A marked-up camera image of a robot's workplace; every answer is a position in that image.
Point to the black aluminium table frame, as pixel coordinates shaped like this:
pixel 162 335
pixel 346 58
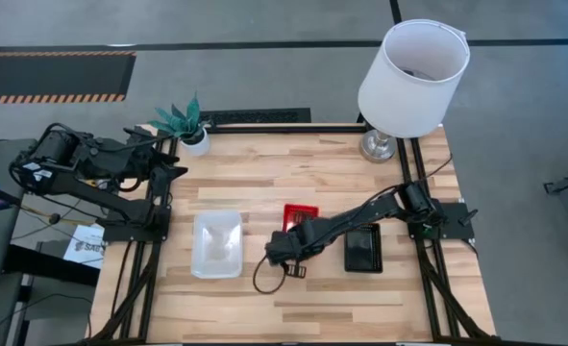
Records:
pixel 288 129

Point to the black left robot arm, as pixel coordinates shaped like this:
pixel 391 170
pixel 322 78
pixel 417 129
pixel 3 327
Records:
pixel 53 146

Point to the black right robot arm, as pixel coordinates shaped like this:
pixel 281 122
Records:
pixel 360 214

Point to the white shade table lamp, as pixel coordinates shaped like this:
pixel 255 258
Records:
pixel 408 91

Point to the hazard striped black floor mat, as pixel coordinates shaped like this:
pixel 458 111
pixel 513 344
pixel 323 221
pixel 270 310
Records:
pixel 53 74

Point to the black floor stand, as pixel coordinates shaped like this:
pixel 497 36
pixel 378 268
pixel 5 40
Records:
pixel 567 182

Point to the clear plastic bin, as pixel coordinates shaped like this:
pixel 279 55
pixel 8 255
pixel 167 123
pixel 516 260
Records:
pixel 216 245

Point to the teal plant in white pot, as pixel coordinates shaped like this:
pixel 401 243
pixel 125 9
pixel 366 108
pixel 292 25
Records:
pixel 194 139

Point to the red slotted plastic basket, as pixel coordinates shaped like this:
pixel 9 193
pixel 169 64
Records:
pixel 299 211

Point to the white printed paper sheet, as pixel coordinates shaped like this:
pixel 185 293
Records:
pixel 86 245

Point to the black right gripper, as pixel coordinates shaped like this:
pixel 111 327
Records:
pixel 288 242

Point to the black slotted floor grille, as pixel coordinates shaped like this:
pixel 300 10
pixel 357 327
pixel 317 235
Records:
pixel 254 116

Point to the black slotted plastic basket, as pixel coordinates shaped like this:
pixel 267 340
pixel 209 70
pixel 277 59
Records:
pixel 363 247

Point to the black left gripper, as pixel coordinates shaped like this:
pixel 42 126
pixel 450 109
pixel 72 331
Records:
pixel 144 149

